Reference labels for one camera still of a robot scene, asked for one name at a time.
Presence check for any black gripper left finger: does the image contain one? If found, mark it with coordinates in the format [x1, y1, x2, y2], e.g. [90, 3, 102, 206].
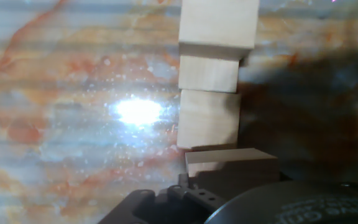
[97, 172, 228, 224]

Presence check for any wooden cube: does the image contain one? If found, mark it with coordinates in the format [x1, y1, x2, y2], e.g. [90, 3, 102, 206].
[177, 54, 241, 94]
[177, 0, 261, 61]
[175, 88, 242, 151]
[184, 147, 281, 200]

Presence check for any orange marble pattern mat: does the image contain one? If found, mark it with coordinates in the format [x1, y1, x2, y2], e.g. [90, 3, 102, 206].
[0, 0, 358, 224]

